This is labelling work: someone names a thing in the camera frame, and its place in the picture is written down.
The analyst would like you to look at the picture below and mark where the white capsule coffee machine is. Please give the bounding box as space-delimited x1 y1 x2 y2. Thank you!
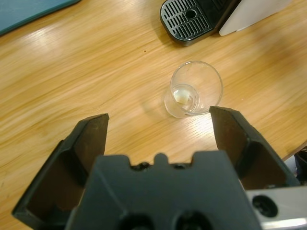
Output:
218 0 296 37

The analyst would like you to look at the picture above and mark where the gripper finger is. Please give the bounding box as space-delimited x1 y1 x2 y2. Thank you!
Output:
209 105 301 192
12 113 110 230

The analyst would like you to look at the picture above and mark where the clear glass cup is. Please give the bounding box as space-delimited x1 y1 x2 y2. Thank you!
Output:
164 61 224 119

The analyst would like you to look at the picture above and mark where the coffee machine drip tray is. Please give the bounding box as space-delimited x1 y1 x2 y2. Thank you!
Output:
159 0 243 46

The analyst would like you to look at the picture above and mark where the small white sticker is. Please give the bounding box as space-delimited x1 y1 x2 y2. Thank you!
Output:
174 92 192 104

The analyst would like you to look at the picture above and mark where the teal plastic tray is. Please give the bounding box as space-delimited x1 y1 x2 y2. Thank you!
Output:
0 0 80 36

